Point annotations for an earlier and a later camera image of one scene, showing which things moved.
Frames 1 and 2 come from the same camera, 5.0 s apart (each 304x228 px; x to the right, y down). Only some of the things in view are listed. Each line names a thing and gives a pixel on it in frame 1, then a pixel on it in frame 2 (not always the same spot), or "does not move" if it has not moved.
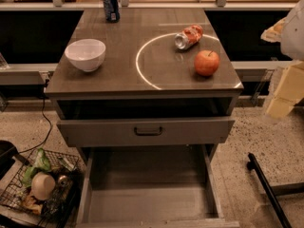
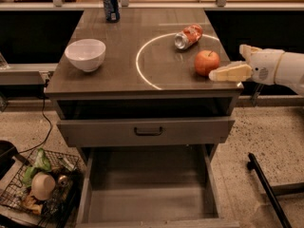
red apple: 206,63 does not move
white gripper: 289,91 to 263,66
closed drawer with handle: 146,133 does not move
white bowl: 86,54 does not move
